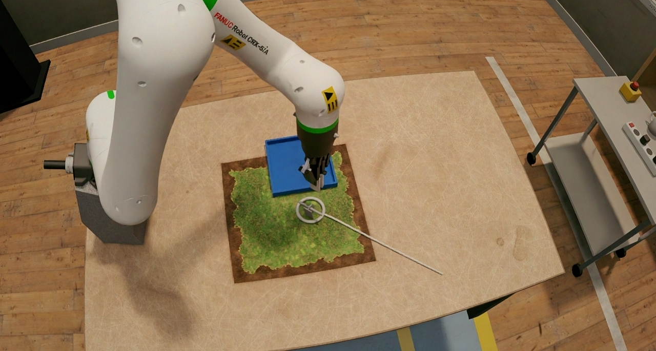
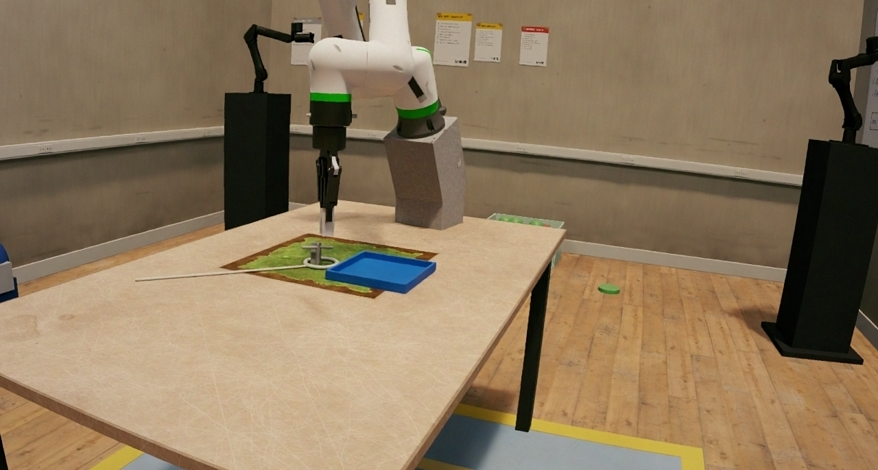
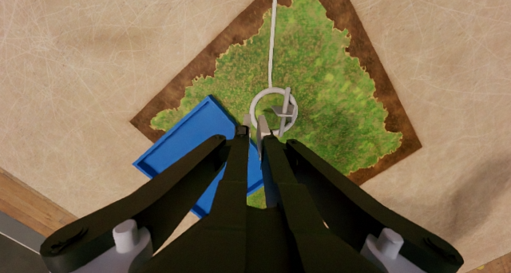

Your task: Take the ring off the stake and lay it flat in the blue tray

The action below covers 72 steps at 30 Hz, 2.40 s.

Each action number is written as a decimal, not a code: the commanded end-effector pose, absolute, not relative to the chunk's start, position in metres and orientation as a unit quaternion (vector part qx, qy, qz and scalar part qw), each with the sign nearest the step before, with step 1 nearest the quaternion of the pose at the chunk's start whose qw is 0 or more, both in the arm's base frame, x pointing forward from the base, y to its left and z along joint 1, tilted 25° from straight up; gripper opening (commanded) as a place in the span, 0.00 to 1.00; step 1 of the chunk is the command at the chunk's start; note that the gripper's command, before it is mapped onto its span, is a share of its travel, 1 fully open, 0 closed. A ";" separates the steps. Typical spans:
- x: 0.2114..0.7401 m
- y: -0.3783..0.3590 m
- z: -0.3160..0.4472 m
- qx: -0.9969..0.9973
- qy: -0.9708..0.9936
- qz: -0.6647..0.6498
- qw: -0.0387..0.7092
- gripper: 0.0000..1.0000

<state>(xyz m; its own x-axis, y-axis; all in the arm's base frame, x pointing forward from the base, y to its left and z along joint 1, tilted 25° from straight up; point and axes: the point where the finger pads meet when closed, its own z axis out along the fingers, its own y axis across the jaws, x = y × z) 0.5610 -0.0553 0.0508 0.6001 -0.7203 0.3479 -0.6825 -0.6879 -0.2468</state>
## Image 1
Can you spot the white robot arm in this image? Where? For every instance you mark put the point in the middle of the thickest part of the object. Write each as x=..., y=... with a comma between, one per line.
x=163, y=45

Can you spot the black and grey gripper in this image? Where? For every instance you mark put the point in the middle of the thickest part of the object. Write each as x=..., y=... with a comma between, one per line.
x=316, y=159

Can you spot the white ring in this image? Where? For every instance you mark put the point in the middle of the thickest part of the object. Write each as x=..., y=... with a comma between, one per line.
x=310, y=221

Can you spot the blue tray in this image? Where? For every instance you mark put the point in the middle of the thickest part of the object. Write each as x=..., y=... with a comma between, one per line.
x=286, y=156

